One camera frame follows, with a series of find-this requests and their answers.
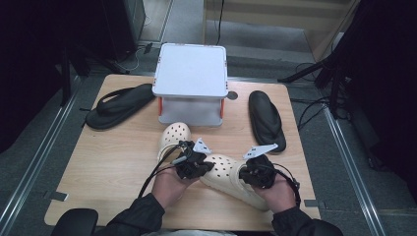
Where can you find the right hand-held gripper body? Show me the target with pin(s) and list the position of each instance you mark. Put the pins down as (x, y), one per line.
(262, 172)

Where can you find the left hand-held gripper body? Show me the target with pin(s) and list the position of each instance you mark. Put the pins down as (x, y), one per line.
(190, 162)

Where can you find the cream clog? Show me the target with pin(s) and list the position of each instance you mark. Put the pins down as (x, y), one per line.
(226, 177)
(173, 134)

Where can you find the black flip-flop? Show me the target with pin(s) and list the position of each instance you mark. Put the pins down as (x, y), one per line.
(265, 121)
(121, 106)

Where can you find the white shoe rack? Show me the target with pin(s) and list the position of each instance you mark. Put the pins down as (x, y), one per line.
(190, 70)

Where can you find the person's right hand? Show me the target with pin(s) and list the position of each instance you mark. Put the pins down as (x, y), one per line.
(280, 196)

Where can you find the person's left hand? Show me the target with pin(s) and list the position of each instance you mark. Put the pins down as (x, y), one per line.
(170, 190)

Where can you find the person's grey shirt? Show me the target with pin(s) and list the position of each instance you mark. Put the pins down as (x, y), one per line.
(190, 232)

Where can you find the round grey table grommet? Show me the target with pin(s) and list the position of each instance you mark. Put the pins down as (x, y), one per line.
(232, 95)

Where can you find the black metal stand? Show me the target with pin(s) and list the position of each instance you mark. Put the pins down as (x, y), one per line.
(334, 85)

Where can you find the black chair armrest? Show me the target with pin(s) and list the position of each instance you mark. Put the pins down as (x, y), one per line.
(77, 223)

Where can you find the black cabinet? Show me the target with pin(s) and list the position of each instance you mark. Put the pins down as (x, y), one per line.
(126, 26)

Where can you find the dark curtain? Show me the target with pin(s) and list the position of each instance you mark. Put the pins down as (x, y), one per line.
(387, 82)
(32, 65)

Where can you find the grey table edge bracket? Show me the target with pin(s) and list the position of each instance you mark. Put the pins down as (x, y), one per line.
(314, 204)

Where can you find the metal floor rail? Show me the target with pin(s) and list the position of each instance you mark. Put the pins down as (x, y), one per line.
(354, 170)
(39, 154)

